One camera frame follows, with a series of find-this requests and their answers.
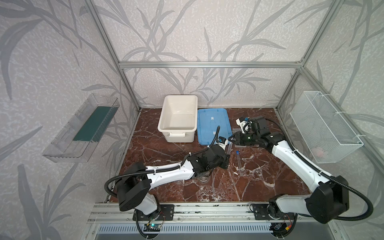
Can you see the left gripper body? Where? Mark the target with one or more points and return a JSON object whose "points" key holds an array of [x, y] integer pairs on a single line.
{"points": [[224, 153]]}

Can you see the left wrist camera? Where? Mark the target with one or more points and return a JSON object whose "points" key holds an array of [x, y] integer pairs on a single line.
{"points": [[222, 142]]}

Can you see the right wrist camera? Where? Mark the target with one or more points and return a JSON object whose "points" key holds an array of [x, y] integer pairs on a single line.
{"points": [[244, 124]]}

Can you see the blue plastic bin lid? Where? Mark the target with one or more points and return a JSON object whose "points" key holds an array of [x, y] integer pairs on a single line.
{"points": [[208, 121]]}

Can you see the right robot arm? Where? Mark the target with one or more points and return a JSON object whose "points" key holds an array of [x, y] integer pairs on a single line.
{"points": [[329, 197]]}

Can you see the pink object in basket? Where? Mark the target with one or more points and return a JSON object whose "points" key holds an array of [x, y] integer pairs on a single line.
{"points": [[318, 152]]}

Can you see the clear test tube rack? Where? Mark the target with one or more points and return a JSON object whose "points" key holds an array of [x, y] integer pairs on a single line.
{"points": [[237, 138]]}

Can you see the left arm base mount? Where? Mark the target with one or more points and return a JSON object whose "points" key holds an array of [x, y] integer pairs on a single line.
{"points": [[165, 212]]}

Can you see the clear glass flask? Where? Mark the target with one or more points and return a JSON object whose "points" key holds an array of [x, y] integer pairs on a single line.
{"points": [[204, 179]]}

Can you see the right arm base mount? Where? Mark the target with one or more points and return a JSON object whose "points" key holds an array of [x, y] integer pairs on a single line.
{"points": [[261, 212]]}

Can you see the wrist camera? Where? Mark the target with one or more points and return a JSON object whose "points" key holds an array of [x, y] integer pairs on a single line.
{"points": [[244, 124], [222, 142]]}

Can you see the clear acrylic wall shelf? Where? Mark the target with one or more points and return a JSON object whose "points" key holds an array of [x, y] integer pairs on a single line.
{"points": [[79, 138]]}

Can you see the white plastic storage bin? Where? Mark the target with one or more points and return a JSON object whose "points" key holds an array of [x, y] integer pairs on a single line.
{"points": [[178, 120]]}

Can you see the blue capped test tube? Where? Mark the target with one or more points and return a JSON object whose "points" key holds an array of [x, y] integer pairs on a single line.
{"points": [[239, 160], [229, 148]]}

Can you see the white wire mesh basket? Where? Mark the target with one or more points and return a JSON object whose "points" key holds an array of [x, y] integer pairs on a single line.
{"points": [[321, 125]]}

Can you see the green circuit board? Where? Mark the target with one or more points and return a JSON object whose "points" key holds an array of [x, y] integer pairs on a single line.
{"points": [[152, 227]]}

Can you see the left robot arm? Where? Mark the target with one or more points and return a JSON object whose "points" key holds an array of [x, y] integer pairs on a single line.
{"points": [[132, 189]]}

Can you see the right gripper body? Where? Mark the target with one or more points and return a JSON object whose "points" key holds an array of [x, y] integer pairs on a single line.
{"points": [[240, 138]]}

